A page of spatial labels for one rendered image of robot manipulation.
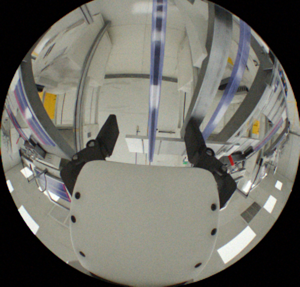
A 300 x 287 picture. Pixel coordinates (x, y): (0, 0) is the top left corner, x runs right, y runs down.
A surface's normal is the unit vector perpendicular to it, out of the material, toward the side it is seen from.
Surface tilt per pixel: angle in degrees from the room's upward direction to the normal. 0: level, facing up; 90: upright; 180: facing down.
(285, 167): 90
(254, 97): 90
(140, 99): 90
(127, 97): 90
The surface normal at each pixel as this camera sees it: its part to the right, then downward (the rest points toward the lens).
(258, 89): -0.99, -0.05
